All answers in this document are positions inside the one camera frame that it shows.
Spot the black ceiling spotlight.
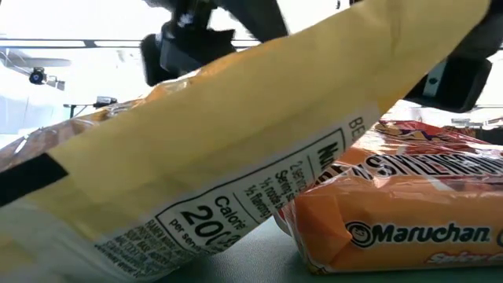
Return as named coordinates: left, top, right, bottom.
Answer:
left=28, top=66, right=48, bottom=86

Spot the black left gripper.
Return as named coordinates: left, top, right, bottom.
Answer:
left=139, top=0, right=237, bottom=87

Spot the orange spicy Maruchan noodle pack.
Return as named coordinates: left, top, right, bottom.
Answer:
left=274, top=119, right=503, bottom=275

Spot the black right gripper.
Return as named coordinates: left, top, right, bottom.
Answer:
left=403, top=57, right=493, bottom=114

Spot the yellow creamy chicken noodle pack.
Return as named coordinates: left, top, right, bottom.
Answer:
left=0, top=0, right=492, bottom=283

